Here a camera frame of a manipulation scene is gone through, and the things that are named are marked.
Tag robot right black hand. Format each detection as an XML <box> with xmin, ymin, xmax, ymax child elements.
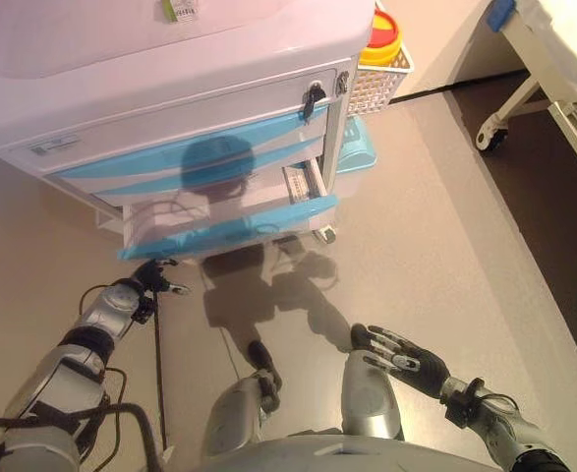
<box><xmin>349</xmin><ymin>323</ymin><xmax>452</xmax><ymax>399</ymax></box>

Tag robot left black hand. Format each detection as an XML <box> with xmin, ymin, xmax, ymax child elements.
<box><xmin>132</xmin><ymin>258</ymin><xmax>193</xmax><ymax>297</ymax></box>

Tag white drawer with blue front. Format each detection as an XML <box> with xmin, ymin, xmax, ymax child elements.
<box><xmin>116</xmin><ymin>157</ymin><xmax>340</xmax><ymax>261</ymax></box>

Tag green white medicine box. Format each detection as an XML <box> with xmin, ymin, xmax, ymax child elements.
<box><xmin>158</xmin><ymin>0</ymin><xmax>202</xmax><ymax>24</ymax></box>

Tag white blue medicine box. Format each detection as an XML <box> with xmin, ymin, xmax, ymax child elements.
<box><xmin>281</xmin><ymin>163</ymin><xmax>327</xmax><ymax>204</ymax></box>

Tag black drawer key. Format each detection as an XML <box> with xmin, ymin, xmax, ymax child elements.
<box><xmin>301</xmin><ymin>82</ymin><xmax>327</xmax><ymax>123</ymax></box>

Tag robot right silver leg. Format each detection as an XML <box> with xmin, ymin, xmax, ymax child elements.
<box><xmin>338</xmin><ymin>347</ymin><xmax>406</xmax><ymax>443</ymax></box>

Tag robot silver leg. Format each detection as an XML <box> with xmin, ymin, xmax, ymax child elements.
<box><xmin>338</xmin><ymin>347</ymin><xmax>406</xmax><ymax>443</ymax></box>
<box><xmin>201</xmin><ymin>340</ymin><xmax>285</xmax><ymax>457</ymax></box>

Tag robot grey torso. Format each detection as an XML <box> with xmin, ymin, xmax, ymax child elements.
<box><xmin>189</xmin><ymin>428</ymin><xmax>510</xmax><ymax>472</ymax></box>

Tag robot left silver leg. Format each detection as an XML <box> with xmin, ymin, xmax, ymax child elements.
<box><xmin>201</xmin><ymin>340</ymin><xmax>285</xmax><ymax>457</ymax></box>

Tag cart caster wheel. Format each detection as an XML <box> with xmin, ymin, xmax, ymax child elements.
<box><xmin>311</xmin><ymin>224</ymin><xmax>338</xmax><ymax>246</ymax></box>

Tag light blue waste bin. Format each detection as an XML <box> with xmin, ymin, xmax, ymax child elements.
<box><xmin>333</xmin><ymin>116</ymin><xmax>380</xmax><ymax>199</ymax></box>

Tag white medical cart blue drawers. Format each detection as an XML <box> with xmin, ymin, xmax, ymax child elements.
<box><xmin>0</xmin><ymin>0</ymin><xmax>376</xmax><ymax>262</ymax></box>

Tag white bed caster wheel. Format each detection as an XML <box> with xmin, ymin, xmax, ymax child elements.
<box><xmin>474</xmin><ymin>119</ymin><xmax>511</xmax><ymax>153</ymax></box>

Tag white lattice basket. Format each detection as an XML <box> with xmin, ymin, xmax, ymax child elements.
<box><xmin>348</xmin><ymin>41</ymin><xmax>416</xmax><ymax>118</ymax></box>

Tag yellow red sharps container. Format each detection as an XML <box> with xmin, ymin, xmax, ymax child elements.
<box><xmin>358</xmin><ymin>7</ymin><xmax>403</xmax><ymax>66</ymax></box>

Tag blue bed clip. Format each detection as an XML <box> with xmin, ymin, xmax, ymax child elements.
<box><xmin>486</xmin><ymin>0</ymin><xmax>517</xmax><ymax>30</ymax></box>

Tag thick black cable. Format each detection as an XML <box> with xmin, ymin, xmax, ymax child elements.
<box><xmin>0</xmin><ymin>401</ymin><xmax>165</xmax><ymax>472</ymax></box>

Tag black wall baseboard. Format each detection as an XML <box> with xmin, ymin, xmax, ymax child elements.
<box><xmin>389</xmin><ymin>68</ymin><xmax>533</xmax><ymax>105</ymax></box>

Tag white hospital bed frame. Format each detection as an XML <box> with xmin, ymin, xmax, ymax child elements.
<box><xmin>474</xmin><ymin>0</ymin><xmax>577</xmax><ymax>196</ymax></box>

